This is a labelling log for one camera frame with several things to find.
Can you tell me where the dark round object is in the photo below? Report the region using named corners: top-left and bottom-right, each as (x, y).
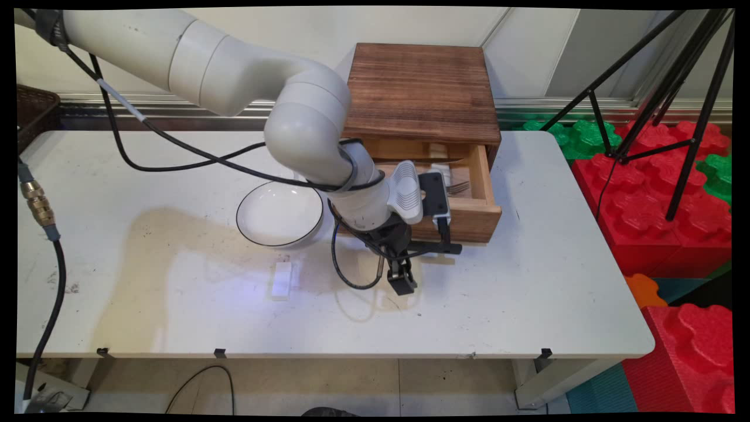
top-left (301, 406), bottom-right (359, 417)

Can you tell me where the teal foam mat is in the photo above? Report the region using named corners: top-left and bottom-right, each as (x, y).
top-left (565, 363), bottom-right (639, 414)

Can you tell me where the wooden drawer with black handle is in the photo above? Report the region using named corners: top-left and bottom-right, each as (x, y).
top-left (360, 141), bottom-right (503, 257)

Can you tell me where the white plate with black rim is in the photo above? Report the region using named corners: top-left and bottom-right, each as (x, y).
top-left (236, 181), bottom-right (325, 248)

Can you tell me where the aluminium wall rail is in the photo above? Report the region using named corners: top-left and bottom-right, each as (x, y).
top-left (59, 93), bottom-right (733, 131)

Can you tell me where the black strap on arm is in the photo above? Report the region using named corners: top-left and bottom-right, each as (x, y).
top-left (34, 9), bottom-right (71, 51)

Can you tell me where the white rectangular rest block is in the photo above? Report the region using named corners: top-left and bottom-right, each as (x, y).
top-left (271, 262), bottom-right (294, 300)

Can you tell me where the brown wooden drawer cabinet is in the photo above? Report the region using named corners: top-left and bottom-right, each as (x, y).
top-left (342, 43), bottom-right (503, 176)

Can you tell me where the white utensil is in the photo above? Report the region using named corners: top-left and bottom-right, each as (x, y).
top-left (428, 142), bottom-right (453, 183)

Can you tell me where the thin black floor cable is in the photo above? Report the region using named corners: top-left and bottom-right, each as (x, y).
top-left (164, 366), bottom-right (236, 416)

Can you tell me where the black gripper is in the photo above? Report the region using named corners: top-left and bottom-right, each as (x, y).
top-left (363, 216), bottom-right (418, 295)

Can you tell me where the orange foam block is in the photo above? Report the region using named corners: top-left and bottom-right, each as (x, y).
top-left (624, 274), bottom-right (669, 309)

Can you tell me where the grey metal bracket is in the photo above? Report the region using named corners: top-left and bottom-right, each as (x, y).
top-left (15, 362), bottom-right (90, 414)

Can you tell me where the dark wicker basket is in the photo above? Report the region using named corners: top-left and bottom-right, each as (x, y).
top-left (16, 85), bottom-right (61, 154)

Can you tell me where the black tripod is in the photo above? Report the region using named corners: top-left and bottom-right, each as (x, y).
top-left (539, 8), bottom-right (736, 222)

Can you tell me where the white table leg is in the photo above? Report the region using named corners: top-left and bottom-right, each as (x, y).
top-left (514, 358), bottom-right (622, 410)

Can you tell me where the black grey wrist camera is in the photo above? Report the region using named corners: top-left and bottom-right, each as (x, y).
top-left (418, 172), bottom-right (452, 227)

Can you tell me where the green foam block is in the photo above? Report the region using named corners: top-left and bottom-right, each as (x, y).
top-left (696, 154), bottom-right (733, 206)
top-left (521, 119), bottom-right (622, 162)

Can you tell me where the black cable with brass connector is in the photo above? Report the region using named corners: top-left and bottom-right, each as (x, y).
top-left (16, 157), bottom-right (66, 405)

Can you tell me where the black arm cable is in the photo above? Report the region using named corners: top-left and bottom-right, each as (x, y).
top-left (59, 46), bottom-right (387, 194)

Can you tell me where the large red foam block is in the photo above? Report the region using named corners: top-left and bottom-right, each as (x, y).
top-left (571, 120), bottom-right (733, 279)

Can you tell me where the white ribbed camera mount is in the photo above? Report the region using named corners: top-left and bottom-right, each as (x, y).
top-left (387, 160), bottom-right (424, 226)

